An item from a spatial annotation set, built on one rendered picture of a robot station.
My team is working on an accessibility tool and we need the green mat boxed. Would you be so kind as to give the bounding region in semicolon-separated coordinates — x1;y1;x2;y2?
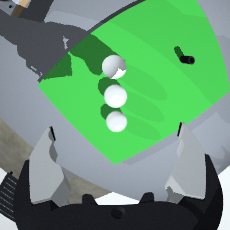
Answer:
38;0;230;164

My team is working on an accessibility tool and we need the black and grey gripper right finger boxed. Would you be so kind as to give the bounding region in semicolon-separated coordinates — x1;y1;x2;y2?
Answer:
165;122;223;230

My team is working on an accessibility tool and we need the white ball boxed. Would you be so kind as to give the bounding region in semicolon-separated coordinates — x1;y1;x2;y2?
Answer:
106;111;127;132
102;55;126;79
104;85;127;108

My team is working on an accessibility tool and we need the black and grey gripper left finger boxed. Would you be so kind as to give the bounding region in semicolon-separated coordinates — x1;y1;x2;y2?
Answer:
13;126;71;230

